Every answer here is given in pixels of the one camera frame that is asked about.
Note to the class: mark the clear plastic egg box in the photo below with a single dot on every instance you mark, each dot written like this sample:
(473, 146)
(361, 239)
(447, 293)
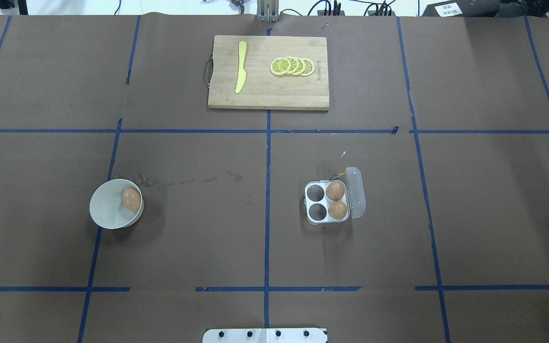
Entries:
(317, 203)

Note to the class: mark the brown egg from bowl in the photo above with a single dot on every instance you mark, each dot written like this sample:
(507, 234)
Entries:
(131, 199)

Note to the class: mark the brown egg upper slot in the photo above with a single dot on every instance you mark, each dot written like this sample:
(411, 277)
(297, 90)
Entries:
(335, 190)

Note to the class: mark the brown egg slot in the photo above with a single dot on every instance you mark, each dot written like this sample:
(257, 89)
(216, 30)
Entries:
(335, 190)
(338, 210)

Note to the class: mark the brown egg lower slot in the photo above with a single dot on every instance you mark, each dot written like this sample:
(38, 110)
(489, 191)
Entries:
(338, 210)

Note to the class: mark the wooden cutting board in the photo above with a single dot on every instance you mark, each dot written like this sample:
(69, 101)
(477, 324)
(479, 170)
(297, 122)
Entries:
(263, 90)

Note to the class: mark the yellow plastic knife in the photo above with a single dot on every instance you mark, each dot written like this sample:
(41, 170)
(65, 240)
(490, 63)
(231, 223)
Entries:
(241, 72)

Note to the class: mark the front lemon slice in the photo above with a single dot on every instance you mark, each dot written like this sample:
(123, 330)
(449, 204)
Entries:
(280, 66)

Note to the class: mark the lemon slice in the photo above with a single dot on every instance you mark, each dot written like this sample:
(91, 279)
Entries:
(300, 68)
(293, 64)
(280, 66)
(309, 67)

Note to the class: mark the back lemon slice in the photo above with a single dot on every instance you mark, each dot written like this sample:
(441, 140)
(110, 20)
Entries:
(309, 67)

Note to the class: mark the white bowl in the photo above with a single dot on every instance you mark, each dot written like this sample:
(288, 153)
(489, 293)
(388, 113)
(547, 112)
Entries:
(106, 207)

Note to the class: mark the white mounting plate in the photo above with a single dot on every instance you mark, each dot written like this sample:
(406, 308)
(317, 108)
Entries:
(266, 335)

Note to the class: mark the metal bracket at table edge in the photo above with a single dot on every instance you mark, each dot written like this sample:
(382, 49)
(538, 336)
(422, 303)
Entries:
(267, 11)

